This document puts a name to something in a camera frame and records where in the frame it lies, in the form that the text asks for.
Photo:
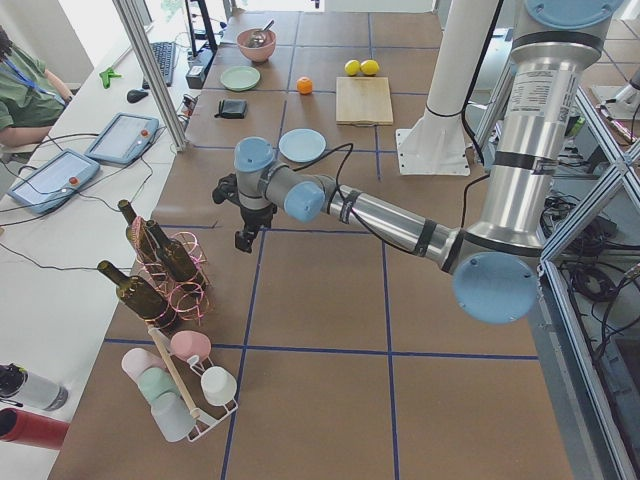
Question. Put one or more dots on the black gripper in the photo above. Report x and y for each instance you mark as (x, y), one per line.
(255, 217)

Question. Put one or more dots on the light blue plate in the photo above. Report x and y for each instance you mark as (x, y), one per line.
(302, 145)

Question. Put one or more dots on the orange fruit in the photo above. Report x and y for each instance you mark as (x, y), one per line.
(304, 85)

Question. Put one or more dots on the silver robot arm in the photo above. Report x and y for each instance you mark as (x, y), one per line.
(492, 261)

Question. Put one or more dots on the light green plate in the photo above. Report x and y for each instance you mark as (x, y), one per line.
(240, 78)

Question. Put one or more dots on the dark wine bottle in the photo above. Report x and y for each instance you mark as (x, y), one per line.
(137, 294)
(174, 256)
(141, 242)

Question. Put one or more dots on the pink cup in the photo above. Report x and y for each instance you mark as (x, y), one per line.
(188, 343)
(137, 360)

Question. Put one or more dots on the dark grey folded cloth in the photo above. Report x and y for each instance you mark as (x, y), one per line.
(232, 109)

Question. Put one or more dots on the white cup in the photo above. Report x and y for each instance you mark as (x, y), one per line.
(219, 386)

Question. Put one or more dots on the blue teach pendant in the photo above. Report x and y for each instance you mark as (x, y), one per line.
(123, 139)
(55, 182)

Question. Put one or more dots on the mint green cup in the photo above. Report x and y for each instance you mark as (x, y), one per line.
(153, 382)

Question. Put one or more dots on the black computer mouse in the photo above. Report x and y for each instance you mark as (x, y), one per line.
(136, 95)

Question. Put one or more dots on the wooden cutting board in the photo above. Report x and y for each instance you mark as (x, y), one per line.
(363, 101)

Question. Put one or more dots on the pink bowl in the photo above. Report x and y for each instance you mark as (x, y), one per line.
(257, 51)

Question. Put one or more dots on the grey blue cup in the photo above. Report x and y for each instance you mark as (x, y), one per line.
(172, 416)

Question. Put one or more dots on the metal ice scoop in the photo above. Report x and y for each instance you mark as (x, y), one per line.
(259, 36)

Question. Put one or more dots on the black keyboard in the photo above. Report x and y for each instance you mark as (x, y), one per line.
(165, 55)

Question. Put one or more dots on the yellow lemon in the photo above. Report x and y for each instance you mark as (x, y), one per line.
(369, 67)
(352, 67)

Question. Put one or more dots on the person in green shirt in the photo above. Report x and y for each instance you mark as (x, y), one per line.
(32, 97)

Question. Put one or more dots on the grey water bottle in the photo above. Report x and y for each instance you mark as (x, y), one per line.
(24, 388)

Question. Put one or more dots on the red bottle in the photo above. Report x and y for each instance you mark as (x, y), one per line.
(27, 428)

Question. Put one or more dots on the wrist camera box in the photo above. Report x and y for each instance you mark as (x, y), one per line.
(226, 190)

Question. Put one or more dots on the copper wire bottle rack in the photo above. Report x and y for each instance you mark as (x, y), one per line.
(189, 298)

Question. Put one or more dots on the white wire cup rack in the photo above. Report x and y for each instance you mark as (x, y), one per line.
(187, 377)

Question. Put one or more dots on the aluminium frame post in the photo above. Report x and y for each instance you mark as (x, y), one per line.
(136, 33)

